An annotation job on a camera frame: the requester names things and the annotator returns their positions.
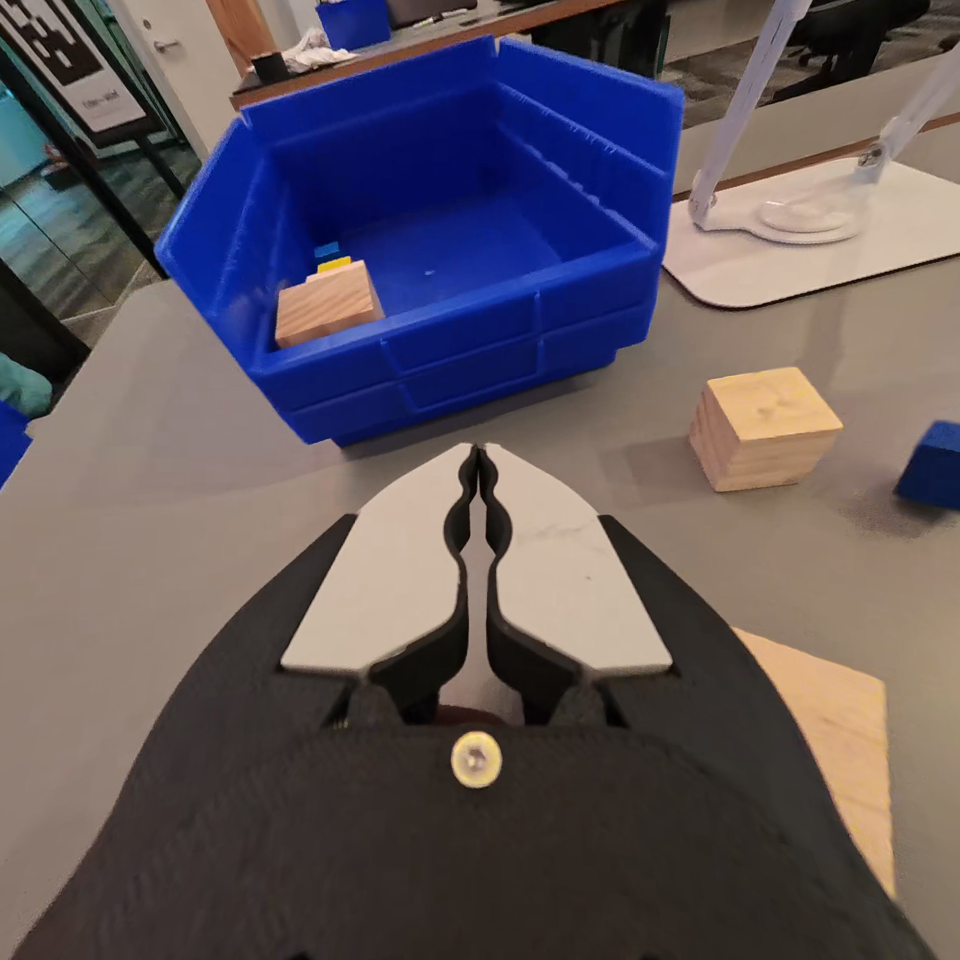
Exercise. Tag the small black box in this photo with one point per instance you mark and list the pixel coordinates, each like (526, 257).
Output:
(270, 67)

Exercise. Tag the small blue desk bin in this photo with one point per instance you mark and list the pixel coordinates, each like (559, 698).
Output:
(352, 22)

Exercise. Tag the small blue wooden cube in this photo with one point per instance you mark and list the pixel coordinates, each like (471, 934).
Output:
(327, 250)
(934, 469)

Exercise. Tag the crumpled white cloth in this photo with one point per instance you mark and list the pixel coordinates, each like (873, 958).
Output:
(319, 51)

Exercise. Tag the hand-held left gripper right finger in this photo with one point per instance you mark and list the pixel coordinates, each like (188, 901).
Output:
(577, 592)

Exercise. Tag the black office chair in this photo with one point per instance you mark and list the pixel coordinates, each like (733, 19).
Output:
(37, 315)

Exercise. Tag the small yellow wooden cube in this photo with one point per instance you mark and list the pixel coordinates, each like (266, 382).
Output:
(335, 265)

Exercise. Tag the brown wooden desk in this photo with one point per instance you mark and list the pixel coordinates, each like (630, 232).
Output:
(240, 30)

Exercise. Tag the black display on stand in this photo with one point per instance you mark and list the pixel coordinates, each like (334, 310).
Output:
(60, 52)

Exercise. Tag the black chair base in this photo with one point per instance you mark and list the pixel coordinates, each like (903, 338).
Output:
(847, 37)

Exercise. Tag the large plain wooden cube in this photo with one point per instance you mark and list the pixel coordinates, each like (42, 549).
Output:
(840, 735)
(765, 420)
(326, 307)

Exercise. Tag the shallow blue plastic bin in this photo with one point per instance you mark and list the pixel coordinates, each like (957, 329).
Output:
(11, 446)

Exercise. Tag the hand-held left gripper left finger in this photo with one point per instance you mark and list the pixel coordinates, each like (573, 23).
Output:
(375, 592)

